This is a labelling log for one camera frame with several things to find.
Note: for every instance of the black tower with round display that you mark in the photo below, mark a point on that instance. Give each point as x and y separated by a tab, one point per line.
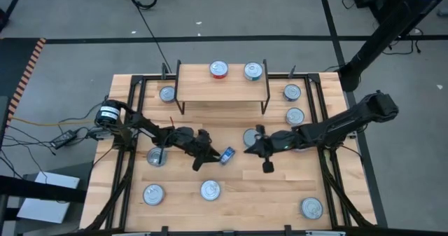
381	36

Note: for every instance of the black mat with striped edge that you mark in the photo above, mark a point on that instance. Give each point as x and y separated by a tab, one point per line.
14	64

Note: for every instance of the blue label seafood can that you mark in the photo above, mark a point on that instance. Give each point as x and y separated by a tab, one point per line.
292	92
227	155
210	190
249	138

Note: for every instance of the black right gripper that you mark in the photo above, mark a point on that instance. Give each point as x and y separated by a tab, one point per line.
269	143

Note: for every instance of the wooden shelf with black legs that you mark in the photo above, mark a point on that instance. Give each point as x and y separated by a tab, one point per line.
220	89

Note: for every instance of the black floor beam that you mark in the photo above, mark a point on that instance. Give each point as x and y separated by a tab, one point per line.
35	190

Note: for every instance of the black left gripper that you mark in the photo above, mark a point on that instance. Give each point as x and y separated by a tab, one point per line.
202	143

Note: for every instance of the white flat board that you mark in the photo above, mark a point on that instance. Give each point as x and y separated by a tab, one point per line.
42	209

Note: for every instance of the teal label seafood can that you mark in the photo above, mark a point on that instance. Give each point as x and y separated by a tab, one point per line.
311	208
253	70
295	116

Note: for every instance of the round seafood can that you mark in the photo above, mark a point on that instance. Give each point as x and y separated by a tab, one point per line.
153	194

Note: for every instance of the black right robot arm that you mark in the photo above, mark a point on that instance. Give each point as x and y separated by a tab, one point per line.
336	127

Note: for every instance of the black power adapter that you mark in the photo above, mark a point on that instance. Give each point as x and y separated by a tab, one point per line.
63	139

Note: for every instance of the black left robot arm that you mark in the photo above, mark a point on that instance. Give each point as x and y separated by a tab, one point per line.
147	125

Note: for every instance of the small red tag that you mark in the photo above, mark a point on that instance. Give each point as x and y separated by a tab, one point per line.
171	121

